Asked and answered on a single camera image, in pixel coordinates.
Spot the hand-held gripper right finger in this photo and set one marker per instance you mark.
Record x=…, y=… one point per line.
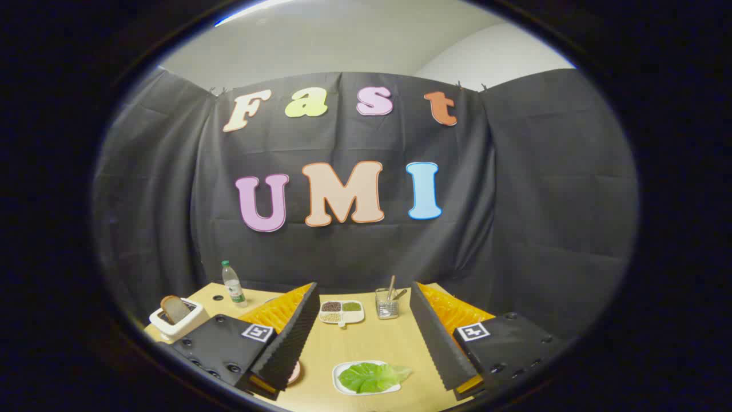
x=434, y=337

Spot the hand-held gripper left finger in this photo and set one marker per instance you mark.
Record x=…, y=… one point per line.
x=291, y=332

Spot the green lettuce leaf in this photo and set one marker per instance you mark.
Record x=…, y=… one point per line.
x=372, y=377

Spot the brown bread slice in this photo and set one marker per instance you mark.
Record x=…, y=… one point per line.
x=174, y=309

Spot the pink round plate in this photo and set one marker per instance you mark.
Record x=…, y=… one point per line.
x=295, y=373

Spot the white divided dish with beans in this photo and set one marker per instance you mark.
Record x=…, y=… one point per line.
x=343, y=318

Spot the long wooden stick utensil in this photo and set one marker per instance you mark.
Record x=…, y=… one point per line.
x=391, y=286

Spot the clear water bottle green cap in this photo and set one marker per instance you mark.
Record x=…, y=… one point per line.
x=233, y=289

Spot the white square plate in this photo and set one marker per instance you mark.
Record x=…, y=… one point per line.
x=343, y=388

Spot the white toaster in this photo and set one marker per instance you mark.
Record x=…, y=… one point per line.
x=183, y=330

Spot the black backdrop cloth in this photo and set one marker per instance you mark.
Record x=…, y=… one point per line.
x=514, y=200

